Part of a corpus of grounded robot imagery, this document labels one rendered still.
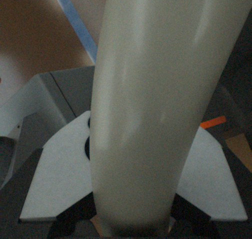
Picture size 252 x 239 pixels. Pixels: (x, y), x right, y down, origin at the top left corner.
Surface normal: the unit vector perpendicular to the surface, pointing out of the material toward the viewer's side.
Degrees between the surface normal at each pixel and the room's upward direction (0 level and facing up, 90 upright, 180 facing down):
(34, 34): 0
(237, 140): 0
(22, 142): 90
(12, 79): 0
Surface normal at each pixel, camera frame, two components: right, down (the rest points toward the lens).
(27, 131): 0.74, -0.50
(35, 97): -0.34, 0.29
